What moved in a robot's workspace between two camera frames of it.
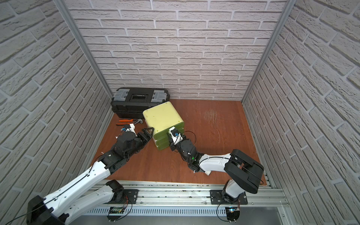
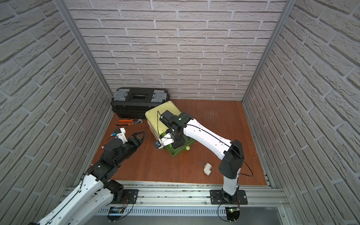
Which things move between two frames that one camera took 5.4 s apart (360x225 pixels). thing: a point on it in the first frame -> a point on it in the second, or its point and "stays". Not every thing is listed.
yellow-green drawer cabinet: [161, 118] stays
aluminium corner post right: [277, 30] stays
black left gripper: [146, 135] -> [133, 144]
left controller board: [115, 213] stays
